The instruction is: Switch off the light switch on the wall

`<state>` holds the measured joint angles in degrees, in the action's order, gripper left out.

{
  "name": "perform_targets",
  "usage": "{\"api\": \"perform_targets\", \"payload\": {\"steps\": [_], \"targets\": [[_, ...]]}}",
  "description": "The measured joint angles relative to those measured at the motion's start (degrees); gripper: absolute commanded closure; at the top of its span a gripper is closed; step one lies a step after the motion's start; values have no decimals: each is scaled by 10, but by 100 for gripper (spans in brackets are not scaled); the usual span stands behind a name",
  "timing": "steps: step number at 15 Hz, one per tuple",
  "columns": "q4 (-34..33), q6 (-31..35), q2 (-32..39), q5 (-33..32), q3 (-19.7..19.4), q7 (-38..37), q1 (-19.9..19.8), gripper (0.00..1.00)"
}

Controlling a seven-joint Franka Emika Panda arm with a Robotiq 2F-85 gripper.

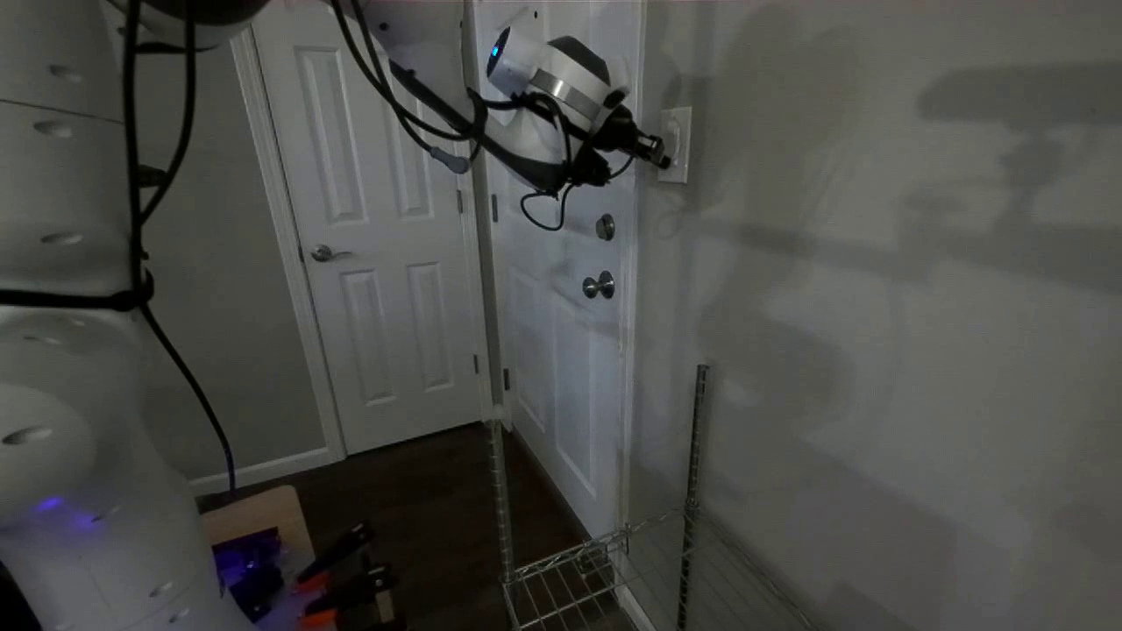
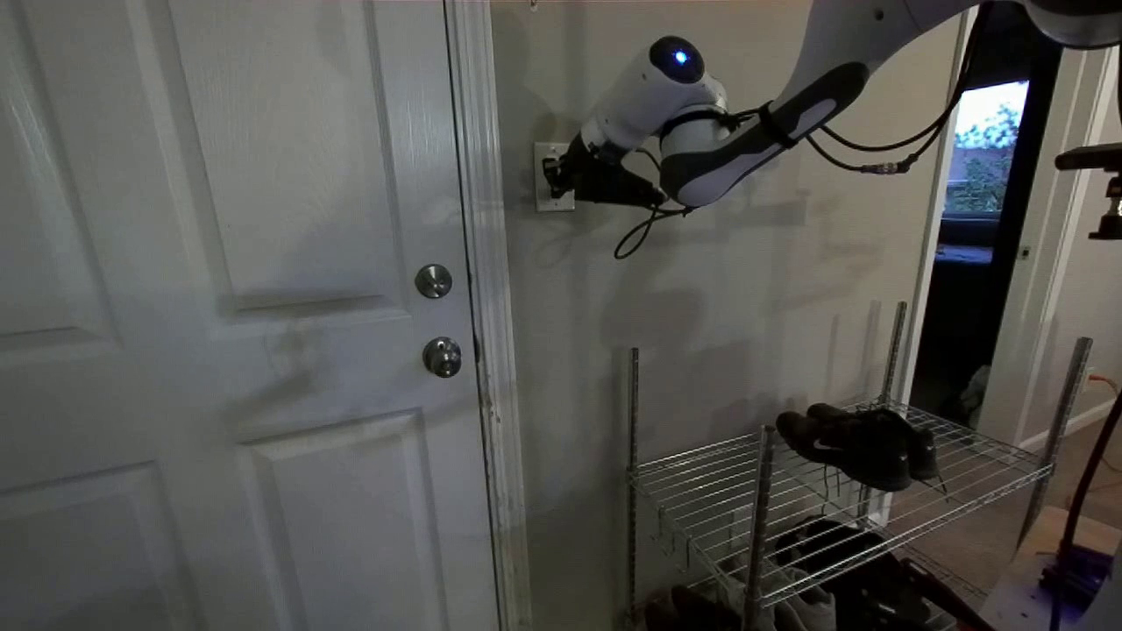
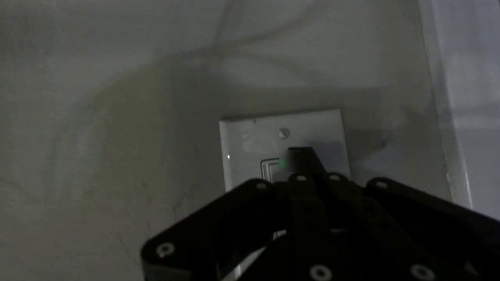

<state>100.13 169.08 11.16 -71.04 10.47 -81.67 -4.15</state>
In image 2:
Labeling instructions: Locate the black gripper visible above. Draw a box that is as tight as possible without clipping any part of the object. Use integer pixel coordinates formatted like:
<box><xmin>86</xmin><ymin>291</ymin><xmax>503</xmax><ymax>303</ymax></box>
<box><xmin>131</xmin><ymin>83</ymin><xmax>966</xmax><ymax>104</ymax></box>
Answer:
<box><xmin>539</xmin><ymin>132</ymin><xmax>667</xmax><ymax>215</ymax></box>

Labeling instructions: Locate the silver deadbolt lock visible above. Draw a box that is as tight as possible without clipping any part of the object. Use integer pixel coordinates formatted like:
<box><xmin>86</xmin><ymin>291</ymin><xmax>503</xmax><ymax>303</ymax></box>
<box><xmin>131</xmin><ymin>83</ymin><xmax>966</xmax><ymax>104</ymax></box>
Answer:
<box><xmin>409</xmin><ymin>260</ymin><xmax>455</xmax><ymax>303</ymax></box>

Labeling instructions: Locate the silver round door knob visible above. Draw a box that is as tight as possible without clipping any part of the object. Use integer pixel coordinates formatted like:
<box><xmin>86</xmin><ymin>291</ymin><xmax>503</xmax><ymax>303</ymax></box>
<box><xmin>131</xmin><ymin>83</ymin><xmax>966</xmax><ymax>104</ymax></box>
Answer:
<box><xmin>422</xmin><ymin>334</ymin><xmax>467</xmax><ymax>383</ymax></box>

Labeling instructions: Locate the white panelled entry door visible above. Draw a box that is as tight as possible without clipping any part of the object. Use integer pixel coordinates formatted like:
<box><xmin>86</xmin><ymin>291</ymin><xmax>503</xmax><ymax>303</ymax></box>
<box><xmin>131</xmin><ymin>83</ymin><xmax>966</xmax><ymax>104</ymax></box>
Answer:
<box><xmin>0</xmin><ymin>0</ymin><xmax>503</xmax><ymax>631</ymax></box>

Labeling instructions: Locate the black sneaker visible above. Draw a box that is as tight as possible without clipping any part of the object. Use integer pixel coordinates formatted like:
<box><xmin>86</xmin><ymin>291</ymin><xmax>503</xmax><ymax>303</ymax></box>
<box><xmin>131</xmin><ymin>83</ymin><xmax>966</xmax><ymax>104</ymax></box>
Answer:
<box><xmin>805</xmin><ymin>400</ymin><xmax>947</xmax><ymax>487</ymax></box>
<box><xmin>776</xmin><ymin>405</ymin><xmax>916</xmax><ymax>493</ymax></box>

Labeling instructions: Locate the bright window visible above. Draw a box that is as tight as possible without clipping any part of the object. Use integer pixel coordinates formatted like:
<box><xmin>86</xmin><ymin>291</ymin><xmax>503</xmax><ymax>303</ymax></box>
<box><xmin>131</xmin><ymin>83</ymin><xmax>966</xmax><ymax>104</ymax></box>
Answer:
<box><xmin>941</xmin><ymin>77</ymin><xmax>1035</xmax><ymax>267</ymax></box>

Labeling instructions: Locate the dark shoe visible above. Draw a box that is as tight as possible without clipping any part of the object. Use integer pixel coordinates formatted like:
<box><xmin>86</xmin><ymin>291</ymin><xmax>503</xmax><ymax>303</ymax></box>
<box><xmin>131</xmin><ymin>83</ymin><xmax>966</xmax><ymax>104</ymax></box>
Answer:
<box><xmin>830</xmin><ymin>553</ymin><xmax>974</xmax><ymax>631</ymax></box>
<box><xmin>769</xmin><ymin>520</ymin><xmax>890</xmax><ymax>573</ymax></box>

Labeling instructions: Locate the white shoe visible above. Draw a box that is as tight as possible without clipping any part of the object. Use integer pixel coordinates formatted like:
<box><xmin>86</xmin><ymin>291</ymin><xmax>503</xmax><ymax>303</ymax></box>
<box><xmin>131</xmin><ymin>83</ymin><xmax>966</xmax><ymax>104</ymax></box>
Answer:
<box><xmin>717</xmin><ymin>571</ymin><xmax>841</xmax><ymax>631</ymax></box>

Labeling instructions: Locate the light wooden board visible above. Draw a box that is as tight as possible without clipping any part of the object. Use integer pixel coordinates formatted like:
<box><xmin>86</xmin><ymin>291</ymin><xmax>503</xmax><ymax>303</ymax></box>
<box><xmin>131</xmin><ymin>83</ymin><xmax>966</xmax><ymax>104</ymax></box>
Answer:
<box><xmin>1013</xmin><ymin>501</ymin><xmax>1122</xmax><ymax>560</ymax></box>

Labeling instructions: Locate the white wall light switch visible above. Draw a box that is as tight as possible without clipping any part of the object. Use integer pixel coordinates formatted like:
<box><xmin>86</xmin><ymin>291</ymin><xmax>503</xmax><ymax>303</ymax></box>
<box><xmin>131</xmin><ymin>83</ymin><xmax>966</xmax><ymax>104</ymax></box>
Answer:
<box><xmin>535</xmin><ymin>139</ymin><xmax>579</xmax><ymax>218</ymax></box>

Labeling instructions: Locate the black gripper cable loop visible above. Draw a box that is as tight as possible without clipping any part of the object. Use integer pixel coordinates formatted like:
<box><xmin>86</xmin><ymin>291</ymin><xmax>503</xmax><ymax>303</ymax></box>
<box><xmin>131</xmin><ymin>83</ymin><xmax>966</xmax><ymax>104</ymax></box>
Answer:
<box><xmin>612</xmin><ymin>101</ymin><xmax>776</xmax><ymax>264</ymax></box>

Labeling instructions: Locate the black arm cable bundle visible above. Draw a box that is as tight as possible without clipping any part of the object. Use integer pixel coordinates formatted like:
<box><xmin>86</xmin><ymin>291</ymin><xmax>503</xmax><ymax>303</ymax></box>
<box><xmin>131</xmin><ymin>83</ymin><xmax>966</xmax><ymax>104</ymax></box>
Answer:
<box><xmin>805</xmin><ymin>63</ymin><xmax>979</xmax><ymax>177</ymax></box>

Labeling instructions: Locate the metal wire shelf rack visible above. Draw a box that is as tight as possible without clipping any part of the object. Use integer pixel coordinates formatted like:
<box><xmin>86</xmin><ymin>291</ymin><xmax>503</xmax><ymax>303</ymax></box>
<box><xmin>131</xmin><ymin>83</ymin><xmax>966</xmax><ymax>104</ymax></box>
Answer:
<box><xmin>622</xmin><ymin>298</ymin><xmax>1098</xmax><ymax>631</ymax></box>

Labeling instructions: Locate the black stereo camera bar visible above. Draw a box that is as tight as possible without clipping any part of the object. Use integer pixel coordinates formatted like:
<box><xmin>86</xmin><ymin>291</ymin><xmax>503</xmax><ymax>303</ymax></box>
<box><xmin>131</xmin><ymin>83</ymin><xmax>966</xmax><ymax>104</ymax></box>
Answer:
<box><xmin>1051</xmin><ymin>139</ymin><xmax>1122</xmax><ymax>174</ymax></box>

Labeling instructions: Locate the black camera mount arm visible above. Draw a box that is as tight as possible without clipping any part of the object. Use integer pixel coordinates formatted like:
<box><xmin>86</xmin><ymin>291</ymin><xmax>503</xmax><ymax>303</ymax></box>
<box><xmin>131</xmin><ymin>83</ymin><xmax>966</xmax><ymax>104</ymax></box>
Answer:
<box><xmin>1083</xmin><ymin>167</ymin><xmax>1122</xmax><ymax>245</ymax></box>

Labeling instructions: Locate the black stand cable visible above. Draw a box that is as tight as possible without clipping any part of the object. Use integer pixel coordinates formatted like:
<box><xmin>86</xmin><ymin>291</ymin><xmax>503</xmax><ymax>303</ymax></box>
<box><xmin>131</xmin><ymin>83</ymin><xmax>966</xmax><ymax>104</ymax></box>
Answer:
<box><xmin>1049</xmin><ymin>395</ymin><xmax>1122</xmax><ymax>631</ymax></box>

